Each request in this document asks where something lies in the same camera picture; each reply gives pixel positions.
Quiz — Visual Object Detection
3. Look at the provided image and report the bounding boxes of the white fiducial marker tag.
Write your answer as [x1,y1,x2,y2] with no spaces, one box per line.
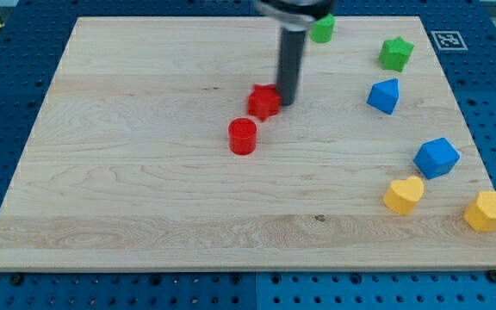
[431,30,468,51]

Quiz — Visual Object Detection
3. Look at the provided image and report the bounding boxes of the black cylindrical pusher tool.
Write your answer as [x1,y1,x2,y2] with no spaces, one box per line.
[276,26,307,106]

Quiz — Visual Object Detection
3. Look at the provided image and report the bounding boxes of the blue hexagon block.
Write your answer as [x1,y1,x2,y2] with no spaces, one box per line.
[413,137,460,179]

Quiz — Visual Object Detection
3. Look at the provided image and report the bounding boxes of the wooden board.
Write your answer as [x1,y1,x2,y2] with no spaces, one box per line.
[0,16,496,273]

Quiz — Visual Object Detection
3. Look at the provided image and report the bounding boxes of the green cylinder block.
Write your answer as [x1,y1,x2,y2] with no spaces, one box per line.
[310,14,336,43]

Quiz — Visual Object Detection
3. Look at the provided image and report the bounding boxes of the blue pentagon house block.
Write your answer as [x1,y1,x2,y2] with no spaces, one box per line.
[367,78,400,115]

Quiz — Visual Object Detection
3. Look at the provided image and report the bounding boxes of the red star block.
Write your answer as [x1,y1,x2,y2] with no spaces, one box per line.
[247,84,282,121]

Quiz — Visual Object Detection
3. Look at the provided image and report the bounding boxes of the yellow heart block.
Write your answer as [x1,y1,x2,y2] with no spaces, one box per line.
[382,177,425,215]

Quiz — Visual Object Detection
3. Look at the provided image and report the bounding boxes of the red cylinder block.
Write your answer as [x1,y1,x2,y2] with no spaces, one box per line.
[228,118,257,155]

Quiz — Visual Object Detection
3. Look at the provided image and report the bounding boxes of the green star block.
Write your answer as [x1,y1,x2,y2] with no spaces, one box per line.
[378,36,414,72]

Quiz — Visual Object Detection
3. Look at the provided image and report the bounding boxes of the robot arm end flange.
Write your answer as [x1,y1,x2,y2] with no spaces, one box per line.
[253,0,336,31]

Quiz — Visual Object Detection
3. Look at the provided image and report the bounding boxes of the yellow pentagon block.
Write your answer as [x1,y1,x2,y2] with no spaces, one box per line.
[463,190,496,233]

